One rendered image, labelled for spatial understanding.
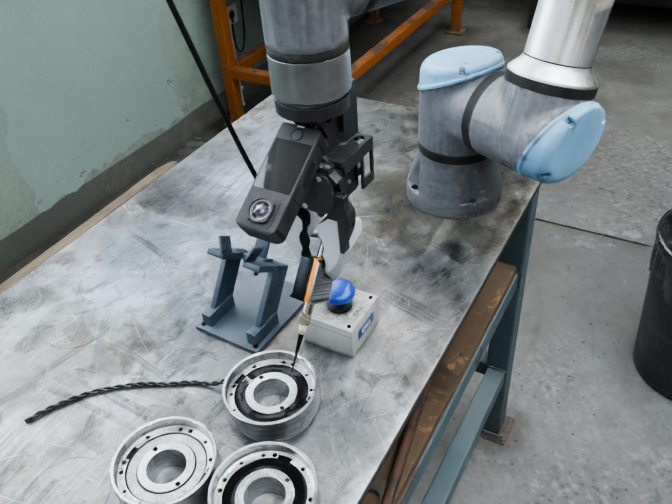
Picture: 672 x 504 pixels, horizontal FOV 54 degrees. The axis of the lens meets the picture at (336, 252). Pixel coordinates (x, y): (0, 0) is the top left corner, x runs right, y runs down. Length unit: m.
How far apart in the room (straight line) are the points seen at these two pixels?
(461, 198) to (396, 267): 0.16
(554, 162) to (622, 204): 1.72
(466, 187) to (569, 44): 0.26
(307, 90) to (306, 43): 0.04
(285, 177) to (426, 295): 0.34
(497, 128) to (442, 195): 0.17
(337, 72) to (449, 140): 0.40
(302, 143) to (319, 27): 0.11
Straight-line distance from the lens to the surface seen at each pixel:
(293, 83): 0.60
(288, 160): 0.62
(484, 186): 1.02
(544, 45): 0.87
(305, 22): 0.57
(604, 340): 2.03
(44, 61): 2.49
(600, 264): 2.28
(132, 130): 2.80
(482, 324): 1.21
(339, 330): 0.79
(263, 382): 0.76
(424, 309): 0.87
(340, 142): 0.67
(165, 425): 0.75
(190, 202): 1.12
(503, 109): 0.89
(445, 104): 0.95
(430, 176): 1.01
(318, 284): 0.72
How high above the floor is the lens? 1.40
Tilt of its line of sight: 38 degrees down
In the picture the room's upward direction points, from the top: 5 degrees counter-clockwise
